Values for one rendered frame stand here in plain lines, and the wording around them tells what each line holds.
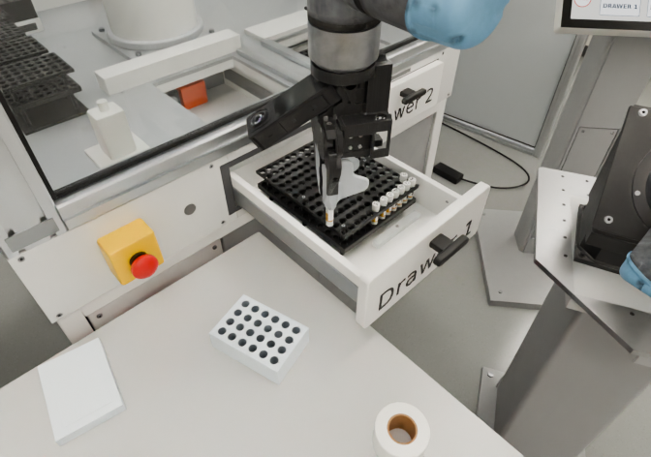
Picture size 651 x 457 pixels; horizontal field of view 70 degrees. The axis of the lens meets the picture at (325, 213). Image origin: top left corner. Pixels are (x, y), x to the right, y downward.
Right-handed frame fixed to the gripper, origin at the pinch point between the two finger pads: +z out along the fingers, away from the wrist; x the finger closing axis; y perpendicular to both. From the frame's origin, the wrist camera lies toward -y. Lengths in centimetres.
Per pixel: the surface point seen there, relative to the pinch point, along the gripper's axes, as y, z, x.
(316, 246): -1.3, 9.3, 0.0
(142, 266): -26.6, 9.4, 2.1
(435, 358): 42, 99, 21
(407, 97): 26.3, 7.7, 35.5
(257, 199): -8.6, 9.6, 12.7
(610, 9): 83, 0, 51
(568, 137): 93, 42, 56
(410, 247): 10.6, 5.3, -6.7
